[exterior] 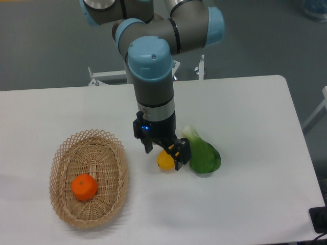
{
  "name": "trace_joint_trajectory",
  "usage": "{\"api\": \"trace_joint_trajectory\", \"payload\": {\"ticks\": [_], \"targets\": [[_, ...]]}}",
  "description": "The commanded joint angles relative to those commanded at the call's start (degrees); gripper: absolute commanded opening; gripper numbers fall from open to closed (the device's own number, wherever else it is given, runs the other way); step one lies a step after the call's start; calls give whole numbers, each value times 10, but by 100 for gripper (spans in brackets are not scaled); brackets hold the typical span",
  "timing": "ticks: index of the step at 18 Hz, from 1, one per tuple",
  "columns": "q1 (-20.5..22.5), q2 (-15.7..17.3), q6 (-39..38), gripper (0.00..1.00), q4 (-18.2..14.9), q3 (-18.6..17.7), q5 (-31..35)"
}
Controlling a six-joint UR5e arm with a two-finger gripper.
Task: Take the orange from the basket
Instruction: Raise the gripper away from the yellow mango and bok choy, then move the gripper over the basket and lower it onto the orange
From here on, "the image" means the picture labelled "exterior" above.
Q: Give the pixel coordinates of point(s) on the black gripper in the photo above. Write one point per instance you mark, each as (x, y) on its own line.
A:
(163, 134)

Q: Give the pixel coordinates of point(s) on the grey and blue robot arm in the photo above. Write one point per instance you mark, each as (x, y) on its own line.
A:
(147, 44)

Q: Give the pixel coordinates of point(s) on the woven wicker basket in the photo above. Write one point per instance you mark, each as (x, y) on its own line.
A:
(101, 155)

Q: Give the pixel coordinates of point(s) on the yellow lemon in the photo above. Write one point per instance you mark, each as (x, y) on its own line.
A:
(165, 161)

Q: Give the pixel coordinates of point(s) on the green bok choy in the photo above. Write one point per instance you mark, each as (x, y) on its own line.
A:
(205, 158)

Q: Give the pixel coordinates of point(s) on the orange fruit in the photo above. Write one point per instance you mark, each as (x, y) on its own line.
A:
(84, 187)

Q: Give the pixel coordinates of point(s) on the black device at table edge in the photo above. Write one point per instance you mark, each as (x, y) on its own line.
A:
(318, 219)

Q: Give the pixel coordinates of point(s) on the white stand right edge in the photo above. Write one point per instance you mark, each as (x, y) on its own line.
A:
(316, 115)

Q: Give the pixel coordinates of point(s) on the blue object top right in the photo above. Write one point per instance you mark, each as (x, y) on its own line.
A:
(315, 9)

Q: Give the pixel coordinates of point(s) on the white metal frame right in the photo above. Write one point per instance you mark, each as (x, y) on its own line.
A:
(199, 70)

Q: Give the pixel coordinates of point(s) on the white metal frame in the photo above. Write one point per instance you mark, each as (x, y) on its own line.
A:
(107, 77)
(199, 70)

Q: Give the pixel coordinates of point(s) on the white metal frame left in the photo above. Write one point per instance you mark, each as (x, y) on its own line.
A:
(107, 77)

